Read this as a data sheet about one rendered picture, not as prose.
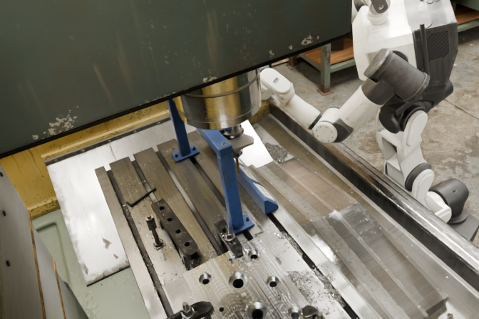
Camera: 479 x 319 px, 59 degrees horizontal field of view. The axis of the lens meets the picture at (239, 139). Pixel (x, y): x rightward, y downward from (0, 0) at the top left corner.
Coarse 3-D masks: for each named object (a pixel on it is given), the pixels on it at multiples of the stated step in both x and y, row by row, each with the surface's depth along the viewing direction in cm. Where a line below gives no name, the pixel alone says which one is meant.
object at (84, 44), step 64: (0, 0) 44; (64, 0) 46; (128, 0) 50; (192, 0) 53; (256, 0) 57; (320, 0) 62; (0, 64) 47; (64, 64) 50; (128, 64) 53; (192, 64) 58; (256, 64) 63; (0, 128) 50; (64, 128) 54
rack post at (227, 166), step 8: (224, 160) 114; (232, 160) 115; (224, 168) 115; (232, 168) 116; (224, 176) 116; (232, 176) 118; (224, 184) 119; (232, 184) 120; (224, 192) 123; (232, 192) 121; (232, 200) 123; (232, 208) 125; (240, 208) 126; (232, 216) 126; (240, 216) 128; (248, 216) 134; (232, 224) 128; (240, 224) 130; (248, 224) 131; (240, 232) 130
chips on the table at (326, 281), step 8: (288, 240) 126; (296, 248) 124; (312, 264) 119; (288, 272) 117; (296, 280) 114; (304, 280) 114; (320, 280) 114; (328, 280) 113; (304, 288) 112; (328, 288) 112; (336, 296) 110; (344, 304) 109
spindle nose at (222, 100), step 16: (224, 80) 67; (240, 80) 69; (256, 80) 72; (192, 96) 69; (208, 96) 69; (224, 96) 69; (240, 96) 70; (256, 96) 73; (192, 112) 72; (208, 112) 70; (224, 112) 70; (240, 112) 72; (256, 112) 75; (208, 128) 73; (224, 128) 73
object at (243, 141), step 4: (240, 136) 117; (244, 136) 116; (248, 136) 116; (228, 140) 116; (232, 140) 116; (236, 140) 115; (240, 140) 115; (244, 140) 115; (248, 140) 115; (252, 140) 115; (232, 144) 114; (236, 144) 114; (240, 144) 114; (244, 144) 114; (248, 144) 114; (252, 144) 114; (232, 148) 113; (236, 148) 113; (240, 148) 113
